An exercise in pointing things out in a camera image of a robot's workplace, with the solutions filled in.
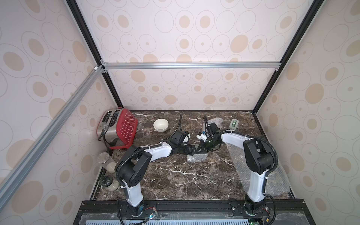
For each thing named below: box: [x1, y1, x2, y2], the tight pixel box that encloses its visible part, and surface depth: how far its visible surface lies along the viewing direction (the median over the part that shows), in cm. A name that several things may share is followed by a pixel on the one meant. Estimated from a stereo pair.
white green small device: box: [229, 118, 240, 131], surface depth 108 cm
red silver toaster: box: [96, 107, 139, 150], surface depth 93 cm
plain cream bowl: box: [153, 118, 169, 133], surface depth 108 cm
